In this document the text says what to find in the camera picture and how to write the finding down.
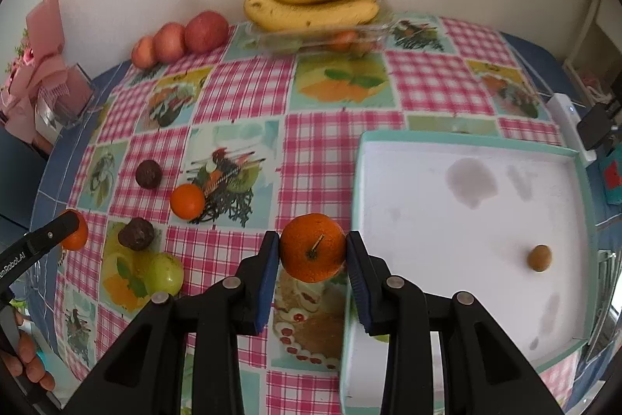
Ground small dark passion fruit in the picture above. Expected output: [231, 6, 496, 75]
[135, 159, 163, 189]

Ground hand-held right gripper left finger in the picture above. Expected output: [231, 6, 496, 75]
[63, 230, 281, 415]

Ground black device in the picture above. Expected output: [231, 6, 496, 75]
[578, 99, 622, 153]

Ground large orange mandarin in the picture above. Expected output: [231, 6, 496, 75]
[279, 213, 347, 284]

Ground tangerine in clear container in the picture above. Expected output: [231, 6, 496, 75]
[327, 31, 359, 53]

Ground white tray teal rim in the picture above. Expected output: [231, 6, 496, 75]
[339, 129, 599, 415]

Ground small orange mandarin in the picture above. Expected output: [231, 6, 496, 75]
[170, 184, 206, 220]
[57, 210, 89, 251]

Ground pink paper napkins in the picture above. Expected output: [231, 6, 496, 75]
[0, 0, 95, 138]

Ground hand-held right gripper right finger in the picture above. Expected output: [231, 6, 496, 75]
[344, 230, 567, 415]

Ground person's left hand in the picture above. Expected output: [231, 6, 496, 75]
[0, 310, 55, 391]

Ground clear napkin holder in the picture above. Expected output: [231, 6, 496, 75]
[34, 64, 98, 131]

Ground white power device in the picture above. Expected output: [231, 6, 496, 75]
[547, 93, 598, 163]

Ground medium red apple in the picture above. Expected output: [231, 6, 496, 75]
[153, 22, 187, 63]

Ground wrinkled dark passion fruit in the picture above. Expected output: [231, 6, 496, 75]
[117, 217, 156, 252]

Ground pink checkered fruit tablecloth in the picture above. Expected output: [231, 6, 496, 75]
[53, 14, 584, 415]

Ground small red apple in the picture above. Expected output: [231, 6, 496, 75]
[131, 36, 159, 69]

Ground small brown kiwi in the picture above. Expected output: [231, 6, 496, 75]
[528, 244, 552, 273]

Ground teal and red object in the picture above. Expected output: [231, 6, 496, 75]
[601, 150, 622, 206]

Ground clear plastic container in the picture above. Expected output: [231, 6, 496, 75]
[244, 9, 395, 56]

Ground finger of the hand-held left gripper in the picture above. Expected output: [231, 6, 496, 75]
[28, 210, 80, 258]

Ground large red apple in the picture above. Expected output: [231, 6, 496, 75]
[183, 11, 229, 54]

